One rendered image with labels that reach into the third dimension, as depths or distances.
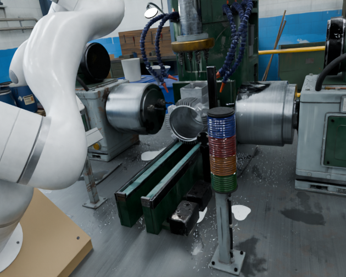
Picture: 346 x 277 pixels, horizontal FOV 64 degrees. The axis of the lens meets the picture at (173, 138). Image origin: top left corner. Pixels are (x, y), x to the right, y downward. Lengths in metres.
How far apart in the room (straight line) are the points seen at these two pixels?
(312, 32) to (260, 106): 5.28
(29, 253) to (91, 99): 0.76
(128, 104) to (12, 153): 0.85
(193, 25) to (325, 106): 0.57
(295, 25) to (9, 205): 6.00
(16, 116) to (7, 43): 7.07
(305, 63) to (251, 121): 4.24
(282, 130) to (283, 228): 0.33
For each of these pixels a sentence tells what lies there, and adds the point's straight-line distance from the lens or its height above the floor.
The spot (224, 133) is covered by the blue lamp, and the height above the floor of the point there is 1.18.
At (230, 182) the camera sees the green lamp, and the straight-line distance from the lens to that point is 0.64.
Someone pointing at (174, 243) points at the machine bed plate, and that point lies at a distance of 0.88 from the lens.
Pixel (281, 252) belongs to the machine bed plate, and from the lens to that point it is 0.86.
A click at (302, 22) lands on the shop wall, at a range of 6.25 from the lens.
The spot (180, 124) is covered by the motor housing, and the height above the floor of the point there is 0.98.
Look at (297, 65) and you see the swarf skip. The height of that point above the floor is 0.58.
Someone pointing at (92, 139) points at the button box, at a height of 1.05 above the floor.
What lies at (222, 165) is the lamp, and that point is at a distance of 0.62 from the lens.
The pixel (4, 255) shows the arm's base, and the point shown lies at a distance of 0.82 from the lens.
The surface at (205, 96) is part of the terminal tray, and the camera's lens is 1.21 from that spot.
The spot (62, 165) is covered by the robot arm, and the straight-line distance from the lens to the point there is 0.48.
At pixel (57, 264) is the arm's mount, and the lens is 0.85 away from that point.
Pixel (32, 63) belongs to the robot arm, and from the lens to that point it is 0.57.
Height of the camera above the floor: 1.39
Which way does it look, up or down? 22 degrees down
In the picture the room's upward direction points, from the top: 7 degrees counter-clockwise
